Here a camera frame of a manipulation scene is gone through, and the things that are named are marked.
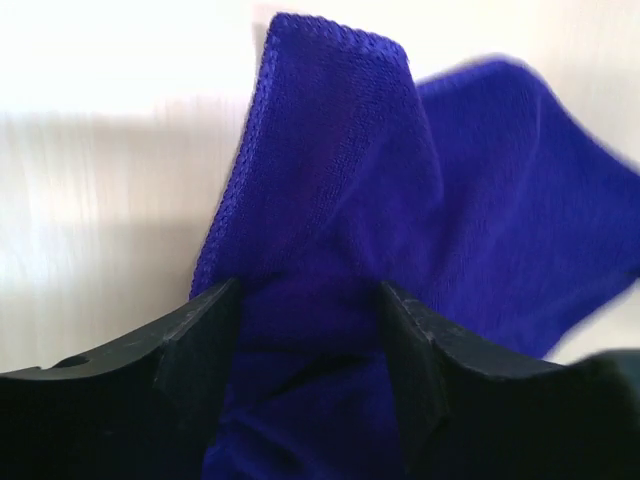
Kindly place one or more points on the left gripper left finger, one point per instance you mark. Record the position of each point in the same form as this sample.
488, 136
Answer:
143, 406

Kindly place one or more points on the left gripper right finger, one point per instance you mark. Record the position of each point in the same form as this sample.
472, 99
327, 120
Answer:
467, 408

